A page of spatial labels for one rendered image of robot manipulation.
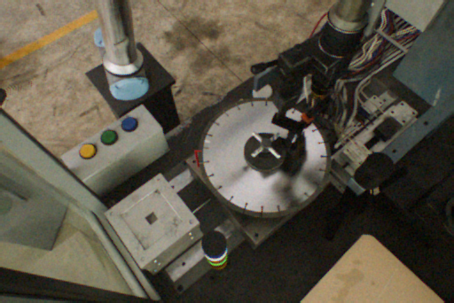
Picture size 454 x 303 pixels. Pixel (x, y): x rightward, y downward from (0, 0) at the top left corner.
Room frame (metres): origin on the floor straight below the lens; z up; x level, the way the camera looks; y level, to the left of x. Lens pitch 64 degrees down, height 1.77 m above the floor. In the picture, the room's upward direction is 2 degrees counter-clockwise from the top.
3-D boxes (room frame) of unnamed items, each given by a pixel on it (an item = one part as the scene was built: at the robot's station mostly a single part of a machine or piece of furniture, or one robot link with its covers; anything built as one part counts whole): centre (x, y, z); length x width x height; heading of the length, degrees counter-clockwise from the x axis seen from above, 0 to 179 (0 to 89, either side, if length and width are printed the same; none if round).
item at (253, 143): (0.39, -0.10, 0.96); 0.11 x 0.11 x 0.03
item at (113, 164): (0.47, 0.33, 0.82); 0.28 x 0.11 x 0.15; 128
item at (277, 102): (0.46, -0.14, 1.17); 0.06 x 0.05 x 0.20; 119
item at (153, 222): (0.24, 0.20, 0.82); 0.18 x 0.18 x 0.15; 38
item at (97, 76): (0.82, 0.36, 0.37); 0.40 x 0.40 x 0.75; 38
